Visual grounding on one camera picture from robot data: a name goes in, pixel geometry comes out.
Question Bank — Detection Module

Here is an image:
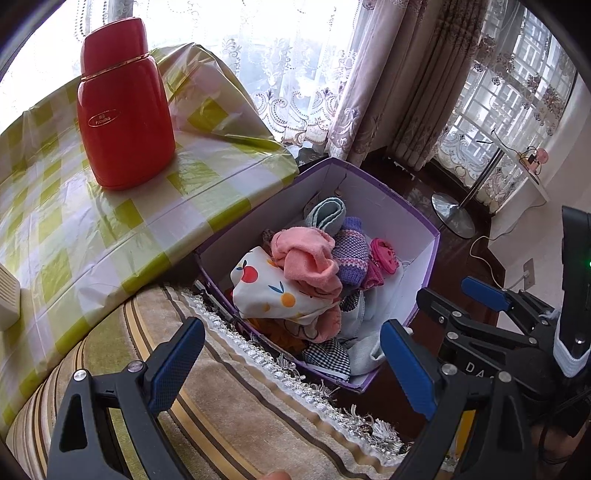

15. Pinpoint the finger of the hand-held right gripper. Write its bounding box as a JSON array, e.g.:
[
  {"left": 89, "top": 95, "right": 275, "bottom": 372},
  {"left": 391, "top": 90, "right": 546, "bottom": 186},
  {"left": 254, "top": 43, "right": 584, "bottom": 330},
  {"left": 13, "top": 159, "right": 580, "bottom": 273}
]
[
  {"left": 461, "top": 275, "right": 556, "bottom": 334},
  {"left": 414, "top": 288, "right": 533, "bottom": 361}
]

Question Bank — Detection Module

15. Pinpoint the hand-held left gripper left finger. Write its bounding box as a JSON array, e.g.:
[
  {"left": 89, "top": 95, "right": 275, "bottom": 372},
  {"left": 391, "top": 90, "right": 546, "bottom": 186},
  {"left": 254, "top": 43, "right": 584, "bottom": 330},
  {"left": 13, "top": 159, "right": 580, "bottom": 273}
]
[{"left": 46, "top": 316, "right": 207, "bottom": 480}]

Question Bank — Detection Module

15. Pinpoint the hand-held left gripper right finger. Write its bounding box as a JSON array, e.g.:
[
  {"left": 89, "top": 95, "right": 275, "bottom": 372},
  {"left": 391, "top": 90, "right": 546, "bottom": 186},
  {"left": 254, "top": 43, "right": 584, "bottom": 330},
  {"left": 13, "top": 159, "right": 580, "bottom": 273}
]
[{"left": 379, "top": 318, "right": 539, "bottom": 480}]

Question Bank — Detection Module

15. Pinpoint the black and white checked cloth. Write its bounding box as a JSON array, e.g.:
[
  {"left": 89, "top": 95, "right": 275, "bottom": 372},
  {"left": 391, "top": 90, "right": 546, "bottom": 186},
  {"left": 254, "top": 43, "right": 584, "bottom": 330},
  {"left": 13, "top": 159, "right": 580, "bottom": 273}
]
[{"left": 302, "top": 338, "right": 352, "bottom": 380}]

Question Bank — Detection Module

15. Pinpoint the pink round pouch with chain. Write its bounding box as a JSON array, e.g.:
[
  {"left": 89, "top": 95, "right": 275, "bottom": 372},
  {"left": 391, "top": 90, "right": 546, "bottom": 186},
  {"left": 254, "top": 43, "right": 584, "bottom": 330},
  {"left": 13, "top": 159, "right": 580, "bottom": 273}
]
[{"left": 369, "top": 237, "right": 402, "bottom": 278}]

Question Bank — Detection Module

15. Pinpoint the pink fluffy sock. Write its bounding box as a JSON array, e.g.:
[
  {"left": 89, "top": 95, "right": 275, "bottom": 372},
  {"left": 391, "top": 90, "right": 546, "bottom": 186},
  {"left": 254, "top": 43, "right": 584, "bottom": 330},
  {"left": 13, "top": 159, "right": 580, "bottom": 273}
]
[
  {"left": 270, "top": 227, "right": 343, "bottom": 298},
  {"left": 295, "top": 295, "right": 344, "bottom": 343}
]

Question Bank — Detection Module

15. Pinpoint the purple knitted sock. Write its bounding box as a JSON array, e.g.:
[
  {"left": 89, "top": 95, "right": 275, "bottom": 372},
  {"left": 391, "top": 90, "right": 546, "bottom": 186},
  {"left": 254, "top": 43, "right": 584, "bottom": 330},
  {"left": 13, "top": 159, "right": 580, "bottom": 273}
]
[{"left": 332, "top": 216, "right": 371, "bottom": 291}]

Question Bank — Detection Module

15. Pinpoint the white fruit print cloth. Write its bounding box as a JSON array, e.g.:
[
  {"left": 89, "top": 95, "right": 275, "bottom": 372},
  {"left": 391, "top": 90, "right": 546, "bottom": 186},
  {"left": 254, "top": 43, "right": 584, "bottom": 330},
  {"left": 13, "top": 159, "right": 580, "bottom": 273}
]
[{"left": 231, "top": 246, "right": 333, "bottom": 324}]

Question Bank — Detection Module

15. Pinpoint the purple cardboard box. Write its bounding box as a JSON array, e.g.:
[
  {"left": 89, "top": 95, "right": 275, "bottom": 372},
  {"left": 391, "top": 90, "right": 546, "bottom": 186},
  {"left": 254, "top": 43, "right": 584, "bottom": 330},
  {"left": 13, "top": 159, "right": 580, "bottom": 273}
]
[{"left": 194, "top": 157, "right": 441, "bottom": 393}]

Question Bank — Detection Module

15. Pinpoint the light blue fluffy sock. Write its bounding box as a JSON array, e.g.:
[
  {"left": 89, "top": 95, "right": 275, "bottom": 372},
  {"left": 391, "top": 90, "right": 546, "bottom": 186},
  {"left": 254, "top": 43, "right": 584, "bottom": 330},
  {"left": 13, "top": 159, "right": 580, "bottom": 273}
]
[{"left": 305, "top": 198, "right": 347, "bottom": 237}]

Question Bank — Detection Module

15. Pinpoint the striped cushion with fringe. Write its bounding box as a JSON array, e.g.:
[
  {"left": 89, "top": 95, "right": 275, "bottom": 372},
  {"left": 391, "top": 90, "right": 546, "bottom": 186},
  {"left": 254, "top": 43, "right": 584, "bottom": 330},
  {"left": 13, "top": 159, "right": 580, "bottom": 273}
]
[{"left": 4, "top": 284, "right": 462, "bottom": 480}]

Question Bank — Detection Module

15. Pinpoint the metal floor lamp stand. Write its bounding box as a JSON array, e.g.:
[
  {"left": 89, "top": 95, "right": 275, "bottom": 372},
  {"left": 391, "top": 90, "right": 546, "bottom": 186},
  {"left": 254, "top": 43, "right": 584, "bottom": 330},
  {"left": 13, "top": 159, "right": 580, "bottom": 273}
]
[{"left": 431, "top": 128, "right": 509, "bottom": 239}]

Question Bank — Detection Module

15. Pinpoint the white side table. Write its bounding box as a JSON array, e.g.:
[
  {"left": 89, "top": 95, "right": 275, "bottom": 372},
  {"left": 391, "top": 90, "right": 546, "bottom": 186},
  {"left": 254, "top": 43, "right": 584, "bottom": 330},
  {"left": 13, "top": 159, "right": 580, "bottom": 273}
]
[{"left": 510, "top": 150, "right": 552, "bottom": 204}]

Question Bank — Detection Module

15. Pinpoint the small pink object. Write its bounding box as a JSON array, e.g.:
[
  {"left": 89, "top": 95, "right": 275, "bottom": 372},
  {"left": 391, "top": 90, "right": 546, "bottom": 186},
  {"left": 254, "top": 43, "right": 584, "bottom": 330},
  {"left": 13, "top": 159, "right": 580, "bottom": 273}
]
[{"left": 522, "top": 146, "right": 550, "bottom": 174}]

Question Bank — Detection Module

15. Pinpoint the yellow checked plastic tablecloth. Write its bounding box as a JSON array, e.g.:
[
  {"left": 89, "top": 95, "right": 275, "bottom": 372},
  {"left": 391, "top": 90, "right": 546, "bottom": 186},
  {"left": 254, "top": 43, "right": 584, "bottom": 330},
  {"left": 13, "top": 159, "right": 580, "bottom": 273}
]
[{"left": 0, "top": 42, "right": 300, "bottom": 430}]

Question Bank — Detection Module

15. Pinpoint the white lace curtain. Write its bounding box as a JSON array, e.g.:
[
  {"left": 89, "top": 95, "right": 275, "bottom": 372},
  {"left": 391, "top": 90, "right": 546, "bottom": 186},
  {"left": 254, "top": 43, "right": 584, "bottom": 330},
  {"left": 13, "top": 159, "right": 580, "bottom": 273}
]
[
  {"left": 69, "top": 0, "right": 370, "bottom": 158},
  {"left": 434, "top": 0, "right": 579, "bottom": 214}
]

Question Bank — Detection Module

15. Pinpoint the white plastic device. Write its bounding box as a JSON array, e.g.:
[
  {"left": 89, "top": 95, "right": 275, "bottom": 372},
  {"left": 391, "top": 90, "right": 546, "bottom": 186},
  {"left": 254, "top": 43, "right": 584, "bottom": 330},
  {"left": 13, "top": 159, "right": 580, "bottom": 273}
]
[{"left": 0, "top": 264, "right": 22, "bottom": 330}]

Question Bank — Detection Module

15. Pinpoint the red thermos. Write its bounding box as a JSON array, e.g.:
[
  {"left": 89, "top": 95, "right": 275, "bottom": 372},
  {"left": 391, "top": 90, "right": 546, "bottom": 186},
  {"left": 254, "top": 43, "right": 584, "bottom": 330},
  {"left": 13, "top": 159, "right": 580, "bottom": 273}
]
[{"left": 76, "top": 17, "right": 177, "bottom": 191}]

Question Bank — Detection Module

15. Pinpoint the white cable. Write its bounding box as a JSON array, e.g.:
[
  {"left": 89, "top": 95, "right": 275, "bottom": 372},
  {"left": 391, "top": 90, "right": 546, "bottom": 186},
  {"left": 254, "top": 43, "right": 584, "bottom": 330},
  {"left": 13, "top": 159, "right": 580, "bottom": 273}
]
[{"left": 469, "top": 198, "right": 546, "bottom": 288}]

